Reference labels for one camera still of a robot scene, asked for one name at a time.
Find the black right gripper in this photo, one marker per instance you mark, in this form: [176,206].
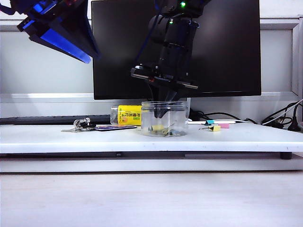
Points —
[174,63]

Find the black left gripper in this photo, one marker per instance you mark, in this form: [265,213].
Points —
[54,11]

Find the round transparent plastic box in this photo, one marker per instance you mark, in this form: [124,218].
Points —
[180,116]

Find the yellow black striped binder clip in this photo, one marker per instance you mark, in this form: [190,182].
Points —
[169,133]

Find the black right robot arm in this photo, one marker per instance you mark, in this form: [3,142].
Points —
[177,30]

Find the blue binder clip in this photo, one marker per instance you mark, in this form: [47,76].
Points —
[150,128]

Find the yellow label plastic bottle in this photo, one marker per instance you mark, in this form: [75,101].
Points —
[129,115]

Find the teal binder clip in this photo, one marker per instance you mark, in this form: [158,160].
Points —
[209,122]

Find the pink binder clip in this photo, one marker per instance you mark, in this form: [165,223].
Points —
[224,126]

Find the black computer monitor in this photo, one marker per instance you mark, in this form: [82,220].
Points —
[225,59]

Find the black keyboard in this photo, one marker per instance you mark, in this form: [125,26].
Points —
[47,119]

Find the black key fob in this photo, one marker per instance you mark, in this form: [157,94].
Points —
[91,128]

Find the silver key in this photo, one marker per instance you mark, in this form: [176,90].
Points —
[69,130]

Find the white desk riser board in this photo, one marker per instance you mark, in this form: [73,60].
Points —
[71,142]

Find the black power plug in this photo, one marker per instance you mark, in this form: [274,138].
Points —
[294,123]

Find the black riser foot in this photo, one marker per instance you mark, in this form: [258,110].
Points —
[287,156]

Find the aluminium frame rail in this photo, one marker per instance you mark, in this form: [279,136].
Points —
[47,97]

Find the aluminium frame post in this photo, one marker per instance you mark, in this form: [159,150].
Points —
[296,59]

